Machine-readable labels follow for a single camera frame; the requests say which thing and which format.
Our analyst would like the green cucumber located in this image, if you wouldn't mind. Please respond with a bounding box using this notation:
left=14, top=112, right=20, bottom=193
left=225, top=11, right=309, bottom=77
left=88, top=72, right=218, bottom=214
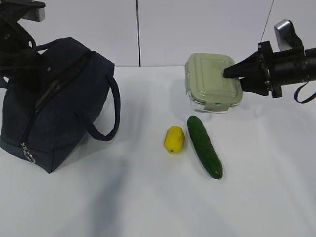
left=187, top=116, right=223, bottom=179

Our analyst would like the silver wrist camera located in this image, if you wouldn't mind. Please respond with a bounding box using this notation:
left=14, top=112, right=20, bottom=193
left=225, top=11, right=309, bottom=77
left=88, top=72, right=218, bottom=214
left=274, top=19, right=303, bottom=51
left=20, top=0, right=46, bottom=22

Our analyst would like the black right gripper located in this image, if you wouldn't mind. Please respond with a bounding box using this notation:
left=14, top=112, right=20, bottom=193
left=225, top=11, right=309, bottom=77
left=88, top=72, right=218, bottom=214
left=223, top=41, right=282, bottom=98

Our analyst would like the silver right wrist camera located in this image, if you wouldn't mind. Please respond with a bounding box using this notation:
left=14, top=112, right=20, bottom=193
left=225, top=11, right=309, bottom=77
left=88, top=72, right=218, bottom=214
left=274, top=19, right=303, bottom=51

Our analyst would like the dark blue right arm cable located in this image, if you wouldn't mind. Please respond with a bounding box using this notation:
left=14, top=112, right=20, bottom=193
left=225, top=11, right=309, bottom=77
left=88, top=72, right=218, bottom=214
left=293, top=81, right=316, bottom=104

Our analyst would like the dark navy lunch bag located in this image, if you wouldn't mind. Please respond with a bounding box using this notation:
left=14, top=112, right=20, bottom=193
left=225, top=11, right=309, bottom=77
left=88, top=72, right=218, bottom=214
left=0, top=37, right=120, bottom=173

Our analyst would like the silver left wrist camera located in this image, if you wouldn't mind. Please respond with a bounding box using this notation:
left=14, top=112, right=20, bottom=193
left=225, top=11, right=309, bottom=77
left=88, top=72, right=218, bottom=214
left=20, top=0, right=46, bottom=22

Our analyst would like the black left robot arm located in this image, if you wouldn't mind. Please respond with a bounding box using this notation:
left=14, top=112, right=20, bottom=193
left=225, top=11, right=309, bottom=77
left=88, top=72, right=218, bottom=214
left=0, top=0, right=46, bottom=92

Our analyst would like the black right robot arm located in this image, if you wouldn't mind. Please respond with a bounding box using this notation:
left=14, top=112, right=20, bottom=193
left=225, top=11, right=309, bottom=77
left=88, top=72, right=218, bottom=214
left=223, top=41, right=316, bottom=98

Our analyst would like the glass container green lid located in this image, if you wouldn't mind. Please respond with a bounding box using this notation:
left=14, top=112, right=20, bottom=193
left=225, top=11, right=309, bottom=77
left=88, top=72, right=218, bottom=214
left=185, top=53, right=243, bottom=113

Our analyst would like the yellow lemon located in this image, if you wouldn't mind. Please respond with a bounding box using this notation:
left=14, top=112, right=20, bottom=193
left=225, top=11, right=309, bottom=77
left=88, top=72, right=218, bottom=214
left=164, top=126, right=185, bottom=154

